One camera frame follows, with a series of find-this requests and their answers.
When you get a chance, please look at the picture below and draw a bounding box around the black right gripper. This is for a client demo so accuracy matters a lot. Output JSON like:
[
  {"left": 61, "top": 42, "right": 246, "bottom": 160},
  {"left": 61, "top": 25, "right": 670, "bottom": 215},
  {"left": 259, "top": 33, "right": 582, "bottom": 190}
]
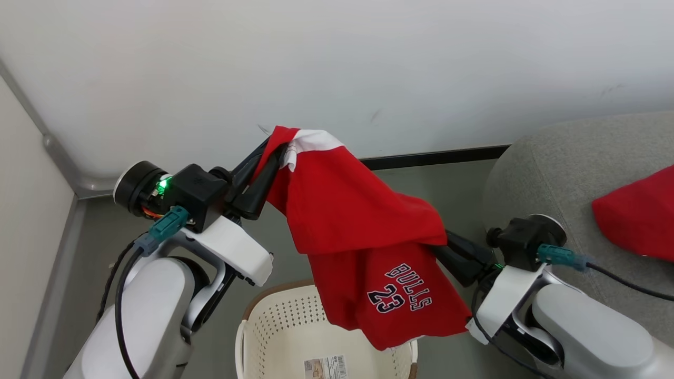
[{"left": 431, "top": 213, "right": 569, "bottom": 288}]

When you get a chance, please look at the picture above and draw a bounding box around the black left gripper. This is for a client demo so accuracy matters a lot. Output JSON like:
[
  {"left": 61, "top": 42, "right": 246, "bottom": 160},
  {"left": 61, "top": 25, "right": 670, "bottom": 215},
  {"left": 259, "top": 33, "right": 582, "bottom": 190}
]
[{"left": 113, "top": 137, "right": 289, "bottom": 235}]

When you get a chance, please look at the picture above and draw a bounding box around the red Bulls 23 jersey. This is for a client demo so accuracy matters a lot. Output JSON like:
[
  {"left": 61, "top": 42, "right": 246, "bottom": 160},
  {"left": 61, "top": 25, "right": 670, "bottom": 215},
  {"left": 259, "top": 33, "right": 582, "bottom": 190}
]
[{"left": 252, "top": 125, "right": 473, "bottom": 352}]

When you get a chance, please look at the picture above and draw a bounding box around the plain red garment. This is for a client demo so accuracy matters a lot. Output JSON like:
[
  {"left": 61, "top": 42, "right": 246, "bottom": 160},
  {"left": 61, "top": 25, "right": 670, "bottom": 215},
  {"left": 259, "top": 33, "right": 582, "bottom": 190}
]
[{"left": 591, "top": 165, "right": 674, "bottom": 263}]

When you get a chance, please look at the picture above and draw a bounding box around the cream perforated laundry basket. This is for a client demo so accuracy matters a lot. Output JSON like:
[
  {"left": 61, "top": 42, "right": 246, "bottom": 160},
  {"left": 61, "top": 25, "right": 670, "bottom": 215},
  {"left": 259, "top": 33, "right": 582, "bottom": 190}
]
[{"left": 235, "top": 282, "right": 420, "bottom": 379}]

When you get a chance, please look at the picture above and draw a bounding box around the dark grey baseboard strip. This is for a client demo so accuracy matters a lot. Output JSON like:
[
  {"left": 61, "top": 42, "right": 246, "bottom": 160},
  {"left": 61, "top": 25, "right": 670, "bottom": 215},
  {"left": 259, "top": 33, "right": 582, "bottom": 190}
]
[{"left": 361, "top": 145, "right": 511, "bottom": 172}]

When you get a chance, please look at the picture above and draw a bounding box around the grey fabric sofa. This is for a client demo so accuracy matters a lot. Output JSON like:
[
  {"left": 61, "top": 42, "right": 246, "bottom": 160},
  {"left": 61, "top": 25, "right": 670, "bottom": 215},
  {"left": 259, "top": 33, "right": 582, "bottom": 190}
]
[{"left": 481, "top": 111, "right": 674, "bottom": 348}]

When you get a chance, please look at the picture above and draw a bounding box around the white barcode label sticker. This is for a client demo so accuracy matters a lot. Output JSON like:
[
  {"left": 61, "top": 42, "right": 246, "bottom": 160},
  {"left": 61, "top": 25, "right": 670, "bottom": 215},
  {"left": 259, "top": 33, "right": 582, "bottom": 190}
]
[{"left": 304, "top": 355, "right": 349, "bottom": 379}]

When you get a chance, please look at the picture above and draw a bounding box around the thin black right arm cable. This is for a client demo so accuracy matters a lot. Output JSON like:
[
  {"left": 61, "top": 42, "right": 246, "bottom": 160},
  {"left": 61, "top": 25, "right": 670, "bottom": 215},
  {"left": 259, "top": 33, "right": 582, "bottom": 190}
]
[{"left": 470, "top": 300, "right": 559, "bottom": 379}]

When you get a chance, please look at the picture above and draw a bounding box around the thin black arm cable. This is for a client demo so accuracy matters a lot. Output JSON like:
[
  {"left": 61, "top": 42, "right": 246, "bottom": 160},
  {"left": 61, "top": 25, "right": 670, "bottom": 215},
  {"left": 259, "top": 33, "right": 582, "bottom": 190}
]
[
  {"left": 470, "top": 300, "right": 559, "bottom": 379},
  {"left": 96, "top": 240, "right": 138, "bottom": 323}
]

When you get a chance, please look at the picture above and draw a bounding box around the right camera cable teal plug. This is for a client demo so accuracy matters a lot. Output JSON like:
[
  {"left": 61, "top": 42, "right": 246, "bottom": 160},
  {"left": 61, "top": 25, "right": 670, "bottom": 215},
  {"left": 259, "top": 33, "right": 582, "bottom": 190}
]
[{"left": 537, "top": 244, "right": 674, "bottom": 303}]

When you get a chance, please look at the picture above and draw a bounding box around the camera cable teal plug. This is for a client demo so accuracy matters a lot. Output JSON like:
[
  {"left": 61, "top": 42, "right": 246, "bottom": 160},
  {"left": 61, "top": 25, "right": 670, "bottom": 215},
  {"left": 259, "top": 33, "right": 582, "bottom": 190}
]
[
  {"left": 537, "top": 244, "right": 674, "bottom": 303},
  {"left": 114, "top": 205, "right": 190, "bottom": 379}
]

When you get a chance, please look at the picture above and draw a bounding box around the left camera cable teal plug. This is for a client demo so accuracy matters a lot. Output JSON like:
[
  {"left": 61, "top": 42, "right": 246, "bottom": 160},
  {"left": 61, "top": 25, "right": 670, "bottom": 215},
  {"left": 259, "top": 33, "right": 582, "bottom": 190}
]
[{"left": 114, "top": 205, "right": 190, "bottom": 379}]

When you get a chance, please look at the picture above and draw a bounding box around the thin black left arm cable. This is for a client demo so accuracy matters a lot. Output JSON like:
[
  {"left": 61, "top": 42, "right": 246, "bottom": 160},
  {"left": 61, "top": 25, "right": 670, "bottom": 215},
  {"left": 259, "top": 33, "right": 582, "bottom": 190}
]
[{"left": 96, "top": 240, "right": 138, "bottom": 323}]

